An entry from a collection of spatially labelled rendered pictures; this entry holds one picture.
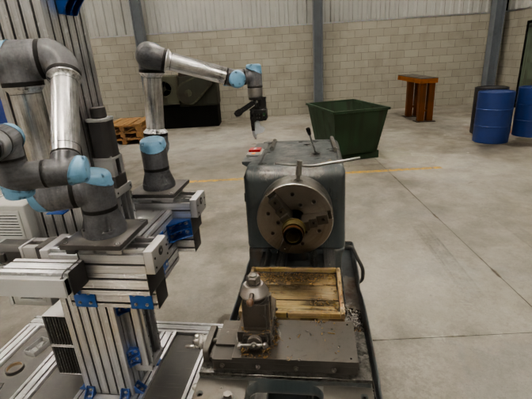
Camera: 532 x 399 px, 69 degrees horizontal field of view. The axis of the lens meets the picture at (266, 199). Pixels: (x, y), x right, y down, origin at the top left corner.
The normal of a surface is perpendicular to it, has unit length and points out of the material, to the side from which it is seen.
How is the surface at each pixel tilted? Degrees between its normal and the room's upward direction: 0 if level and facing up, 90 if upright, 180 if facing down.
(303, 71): 90
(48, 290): 90
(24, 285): 90
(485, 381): 0
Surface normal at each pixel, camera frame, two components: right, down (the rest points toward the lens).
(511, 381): -0.06, -0.93
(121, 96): 0.00, 0.36
